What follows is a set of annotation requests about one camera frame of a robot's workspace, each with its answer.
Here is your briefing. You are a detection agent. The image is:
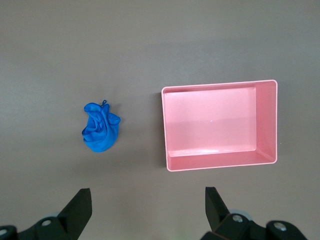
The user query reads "pink plastic box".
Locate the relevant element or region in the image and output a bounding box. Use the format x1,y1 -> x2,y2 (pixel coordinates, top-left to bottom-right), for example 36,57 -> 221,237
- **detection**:
160,79 -> 279,173

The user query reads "blue cloth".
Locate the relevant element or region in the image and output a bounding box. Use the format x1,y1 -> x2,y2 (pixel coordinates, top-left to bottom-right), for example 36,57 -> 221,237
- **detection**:
80,99 -> 122,153

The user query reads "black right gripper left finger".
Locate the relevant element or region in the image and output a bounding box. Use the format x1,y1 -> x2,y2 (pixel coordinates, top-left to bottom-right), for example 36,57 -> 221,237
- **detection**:
0,187 -> 93,240

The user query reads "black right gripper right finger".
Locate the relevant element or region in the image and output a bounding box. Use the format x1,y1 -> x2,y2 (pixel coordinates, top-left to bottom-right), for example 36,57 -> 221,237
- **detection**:
201,186 -> 312,240

